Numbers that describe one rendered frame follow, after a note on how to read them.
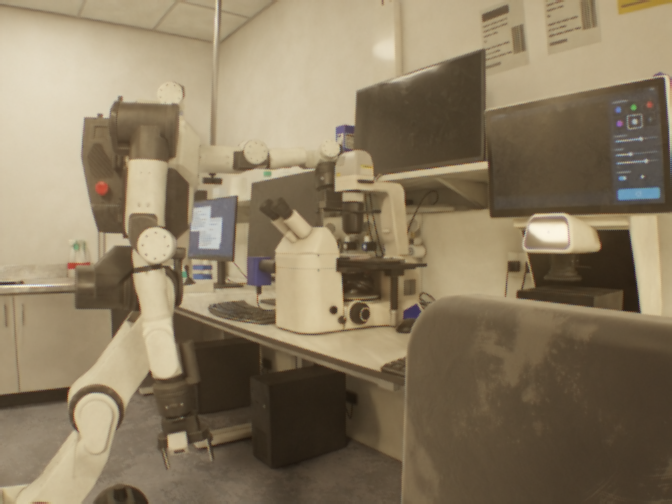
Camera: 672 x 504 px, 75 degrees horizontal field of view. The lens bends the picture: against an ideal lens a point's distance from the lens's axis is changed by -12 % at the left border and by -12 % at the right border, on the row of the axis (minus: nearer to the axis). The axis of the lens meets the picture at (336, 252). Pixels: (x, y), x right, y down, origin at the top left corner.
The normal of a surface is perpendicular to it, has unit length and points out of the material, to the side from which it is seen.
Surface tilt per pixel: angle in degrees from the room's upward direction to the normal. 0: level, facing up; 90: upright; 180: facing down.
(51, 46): 90
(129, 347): 108
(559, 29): 90
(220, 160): 101
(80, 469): 114
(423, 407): 90
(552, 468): 90
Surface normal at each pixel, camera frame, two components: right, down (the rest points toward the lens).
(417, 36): -0.79, 0.01
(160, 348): 0.26, 0.01
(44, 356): 0.61, 0.02
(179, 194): 0.86, 0.17
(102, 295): 0.44, 0.41
